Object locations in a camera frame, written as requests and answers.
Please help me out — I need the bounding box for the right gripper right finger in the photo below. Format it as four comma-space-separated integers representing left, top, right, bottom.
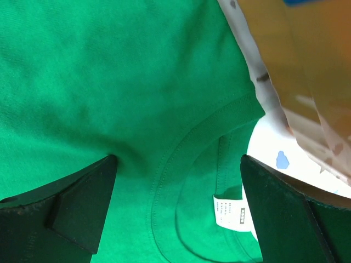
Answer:
240, 155, 350, 263

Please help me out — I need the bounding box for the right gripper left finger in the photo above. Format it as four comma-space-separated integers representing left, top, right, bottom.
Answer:
1, 155, 118, 263

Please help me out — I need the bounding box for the green t shirt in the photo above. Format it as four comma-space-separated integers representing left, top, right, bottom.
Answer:
1, 1, 264, 262

